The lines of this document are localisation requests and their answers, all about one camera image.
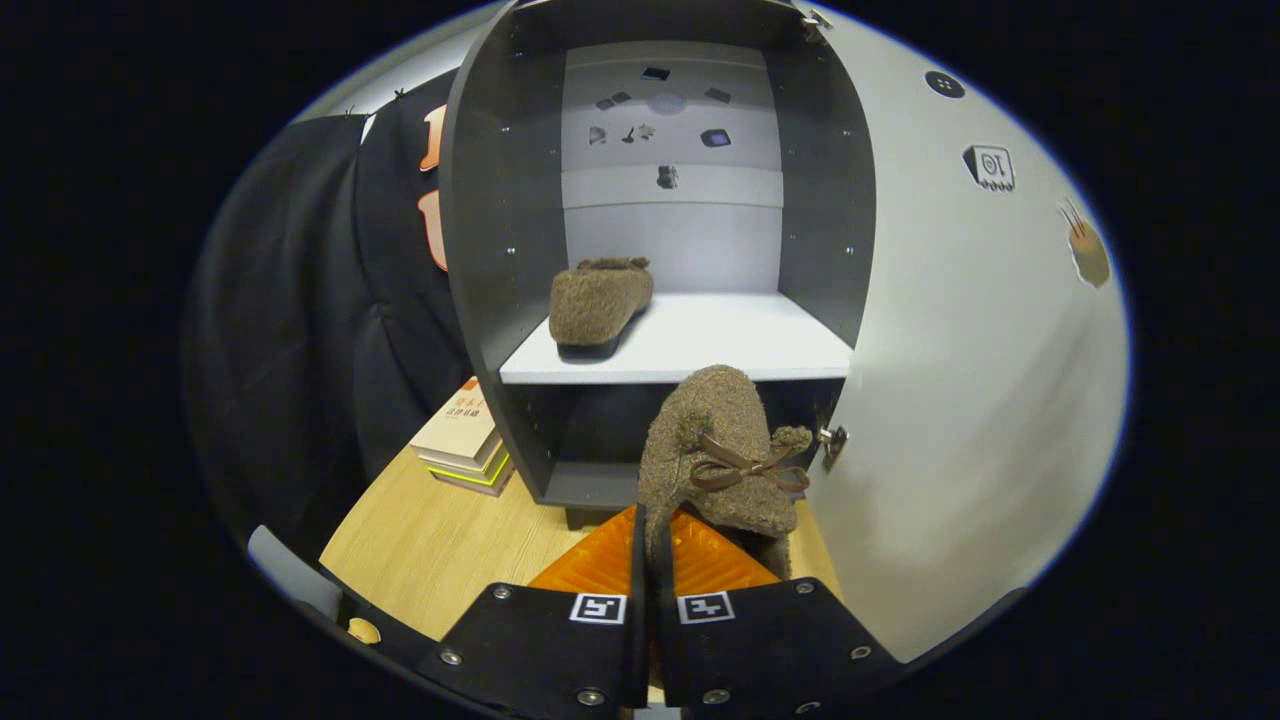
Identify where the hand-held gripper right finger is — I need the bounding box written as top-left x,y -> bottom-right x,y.
655,505 -> 906,719

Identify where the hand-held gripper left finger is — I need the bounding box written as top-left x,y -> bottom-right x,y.
415,503 -> 649,716

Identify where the brown fuzzy shoe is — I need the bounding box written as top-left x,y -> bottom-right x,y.
638,364 -> 813,581
548,257 -> 656,363

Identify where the beige shoe cabinet door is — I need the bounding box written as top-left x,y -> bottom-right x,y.
790,0 -> 1131,666

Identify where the dark grey shoe cabinet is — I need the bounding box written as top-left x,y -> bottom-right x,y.
440,0 -> 879,531

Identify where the yellow edged book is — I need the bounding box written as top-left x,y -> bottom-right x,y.
418,440 -> 516,498

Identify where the beige cover book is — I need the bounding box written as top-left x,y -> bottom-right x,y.
410,377 -> 501,471

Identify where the black backdrop cloth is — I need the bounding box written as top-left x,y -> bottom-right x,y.
185,70 -> 476,561

